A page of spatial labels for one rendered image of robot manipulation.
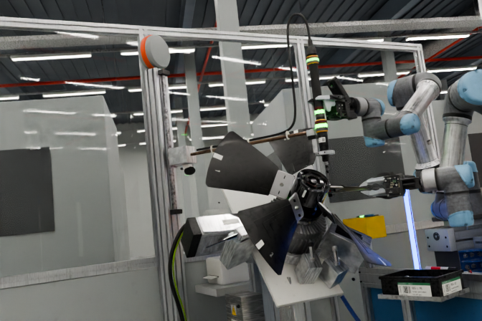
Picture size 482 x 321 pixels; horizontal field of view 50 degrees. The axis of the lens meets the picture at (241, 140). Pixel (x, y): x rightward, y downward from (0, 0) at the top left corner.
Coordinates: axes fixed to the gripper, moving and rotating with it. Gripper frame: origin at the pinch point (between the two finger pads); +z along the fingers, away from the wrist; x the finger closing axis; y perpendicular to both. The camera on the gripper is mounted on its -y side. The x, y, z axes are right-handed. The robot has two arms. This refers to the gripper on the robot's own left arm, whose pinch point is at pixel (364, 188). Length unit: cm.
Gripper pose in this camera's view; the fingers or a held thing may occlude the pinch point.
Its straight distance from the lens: 188.5
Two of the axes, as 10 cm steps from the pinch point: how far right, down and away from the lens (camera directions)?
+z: -8.8, 1.6, 4.4
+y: -4.5, 0.2, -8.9
